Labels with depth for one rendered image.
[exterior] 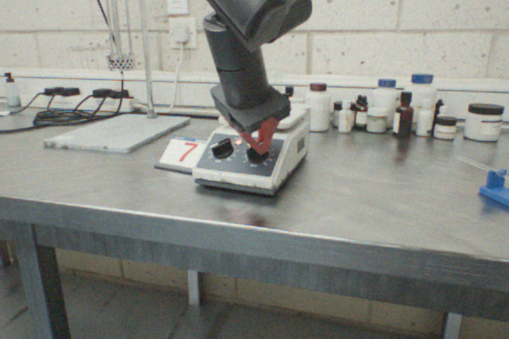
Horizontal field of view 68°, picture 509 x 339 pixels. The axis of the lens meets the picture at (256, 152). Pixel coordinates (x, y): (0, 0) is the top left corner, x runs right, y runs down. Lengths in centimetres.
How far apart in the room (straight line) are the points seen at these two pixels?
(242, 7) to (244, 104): 14
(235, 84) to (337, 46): 65
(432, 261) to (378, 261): 5
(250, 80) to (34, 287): 50
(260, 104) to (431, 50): 69
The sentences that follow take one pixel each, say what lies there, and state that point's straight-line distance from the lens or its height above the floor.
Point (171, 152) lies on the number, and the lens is 67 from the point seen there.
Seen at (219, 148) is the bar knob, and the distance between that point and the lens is 55.
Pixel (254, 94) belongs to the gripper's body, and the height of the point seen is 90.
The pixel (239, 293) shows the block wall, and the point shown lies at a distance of 140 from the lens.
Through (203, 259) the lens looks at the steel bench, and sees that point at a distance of 54.
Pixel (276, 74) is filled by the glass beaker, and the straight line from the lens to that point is 58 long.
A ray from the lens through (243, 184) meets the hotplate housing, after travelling 53.
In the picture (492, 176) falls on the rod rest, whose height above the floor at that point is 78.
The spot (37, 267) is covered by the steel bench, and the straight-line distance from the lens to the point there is 71.
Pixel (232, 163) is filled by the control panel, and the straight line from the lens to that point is 54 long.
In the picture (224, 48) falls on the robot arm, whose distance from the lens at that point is 41.
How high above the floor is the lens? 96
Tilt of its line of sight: 17 degrees down
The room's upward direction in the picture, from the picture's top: straight up
